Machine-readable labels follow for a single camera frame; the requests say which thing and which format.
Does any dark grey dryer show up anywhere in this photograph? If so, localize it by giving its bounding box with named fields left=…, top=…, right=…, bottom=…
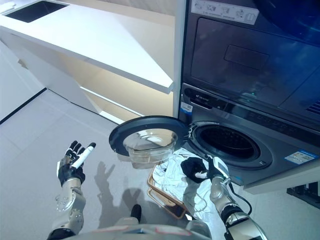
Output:
left=181, top=0, right=320, bottom=131

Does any round washing machine door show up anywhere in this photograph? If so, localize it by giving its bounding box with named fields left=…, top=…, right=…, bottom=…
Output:
left=108, top=115, right=192, bottom=170

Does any white instruction label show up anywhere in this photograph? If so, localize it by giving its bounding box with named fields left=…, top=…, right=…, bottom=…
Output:
left=191, top=0, right=260, bottom=25

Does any silver robot leg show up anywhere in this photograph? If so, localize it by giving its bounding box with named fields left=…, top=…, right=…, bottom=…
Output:
left=186, top=218, right=211, bottom=240
left=117, top=204, right=143, bottom=226

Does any white counter cabinet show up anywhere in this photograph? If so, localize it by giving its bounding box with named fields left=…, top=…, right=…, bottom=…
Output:
left=0, top=0, right=176, bottom=126

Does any white clothes pile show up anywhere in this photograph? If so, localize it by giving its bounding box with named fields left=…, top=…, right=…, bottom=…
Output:
left=152, top=148, right=219, bottom=221

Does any silver right robot leg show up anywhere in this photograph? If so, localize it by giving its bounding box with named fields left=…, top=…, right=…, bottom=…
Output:
left=186, top=218, right=211, bottom=240

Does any black inset sink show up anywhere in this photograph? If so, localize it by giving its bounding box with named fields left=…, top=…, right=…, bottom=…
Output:
left=4, top=0, right=70, bottom=24

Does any silver robot torso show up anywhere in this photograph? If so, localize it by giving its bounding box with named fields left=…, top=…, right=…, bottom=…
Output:
left=47, top=216, right=251, bottom=240

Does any brown laundry basket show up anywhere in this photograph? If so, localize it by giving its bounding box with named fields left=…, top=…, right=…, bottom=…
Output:
left=146, top=164, right=187, bottom=219

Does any silver left robot leg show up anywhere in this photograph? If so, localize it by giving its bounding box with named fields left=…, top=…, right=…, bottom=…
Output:
left=117, top=204, right=143, bottom=226

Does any washing machine drum opening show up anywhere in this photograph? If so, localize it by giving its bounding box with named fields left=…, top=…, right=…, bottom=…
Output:
left=178, top=82, right=320, bottom=196

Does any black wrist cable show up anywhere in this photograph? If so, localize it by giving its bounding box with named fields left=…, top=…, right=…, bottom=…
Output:
left=223, top=177, right=253, bottom=216

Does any black metal stand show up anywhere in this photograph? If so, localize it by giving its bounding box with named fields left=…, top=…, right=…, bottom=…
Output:
left=286, top=183, right=320, bottom=204

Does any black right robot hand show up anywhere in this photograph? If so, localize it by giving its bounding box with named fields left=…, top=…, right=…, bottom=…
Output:
left=195, top=154, right=230, bottom=185

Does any small blue barcode sticker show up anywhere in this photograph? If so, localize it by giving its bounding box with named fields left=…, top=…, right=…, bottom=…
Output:
left=180, top=101, right=194, bottom=117

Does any blue energy label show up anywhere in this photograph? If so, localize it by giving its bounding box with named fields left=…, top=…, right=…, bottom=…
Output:
left=284, top=149, right=320, bottom=168

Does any white cabinet side panel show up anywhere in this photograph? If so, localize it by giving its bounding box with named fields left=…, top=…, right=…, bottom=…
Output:
left=171, top=0, right=187, bottom=121

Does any black garment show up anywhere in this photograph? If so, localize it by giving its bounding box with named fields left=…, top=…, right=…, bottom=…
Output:
left=180, top=156, right=213, bottom=185

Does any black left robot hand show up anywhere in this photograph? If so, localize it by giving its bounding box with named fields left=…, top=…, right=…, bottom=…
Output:
left=57, top=141, right=97, bottom=187

